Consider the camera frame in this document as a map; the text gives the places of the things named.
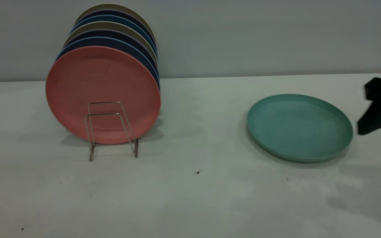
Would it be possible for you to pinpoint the green round plate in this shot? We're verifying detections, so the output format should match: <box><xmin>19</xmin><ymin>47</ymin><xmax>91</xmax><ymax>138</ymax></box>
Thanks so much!
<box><xmin>246</xmin><ymin>94</ymin><xmax>354</xmax><ymax>163</ymax></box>

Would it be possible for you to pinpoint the navy blue round plate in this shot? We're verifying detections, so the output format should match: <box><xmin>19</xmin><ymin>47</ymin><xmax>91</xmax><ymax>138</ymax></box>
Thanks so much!
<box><xmin>56</xmin><ymin>37</ymin><xmax>160</xmax><ymax>90</ymax></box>

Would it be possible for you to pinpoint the dark purple round plate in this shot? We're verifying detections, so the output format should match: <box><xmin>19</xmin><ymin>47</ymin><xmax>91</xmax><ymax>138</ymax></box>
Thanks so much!
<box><xmin>75</xmin><ymin>10</ymin><xmax>157</xmax><ymax>45</ymax></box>
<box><xmin>65</xmin><ymin>29</ymin><xmax>159</xmax><ymax>71</ymax></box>

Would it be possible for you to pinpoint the teal blue round plate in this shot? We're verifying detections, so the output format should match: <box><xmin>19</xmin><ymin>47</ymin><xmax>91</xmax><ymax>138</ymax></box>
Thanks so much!
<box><xmin>72</xmin><ymin>15</ymin><xmax>158</xmax><ymax>55</ymax></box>

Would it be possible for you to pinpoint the beige round plate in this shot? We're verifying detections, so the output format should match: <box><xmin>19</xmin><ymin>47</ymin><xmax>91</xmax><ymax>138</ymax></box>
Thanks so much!
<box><xmin>75</xmin><ymin>4</ymin><xmax>156</xmax><ymax>38</ymax></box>
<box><xmin>63</xmin><ymin>21</ymin><xmax>158</xmax><ymax>65</ymax></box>

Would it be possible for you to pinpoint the pink round plate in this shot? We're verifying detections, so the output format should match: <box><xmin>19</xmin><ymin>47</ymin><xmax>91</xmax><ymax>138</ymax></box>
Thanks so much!
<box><xmin>46</xmin><ymin>46</ymin><xmax>161</xmax><ymax>145</ymax></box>

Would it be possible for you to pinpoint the metal wire plate rack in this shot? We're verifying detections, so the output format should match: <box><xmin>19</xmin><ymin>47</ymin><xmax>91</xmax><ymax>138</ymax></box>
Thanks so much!
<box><xmin>85</xmin><ymin>101</ymin><xmax>139</xmax><ymax>162</ymax></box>

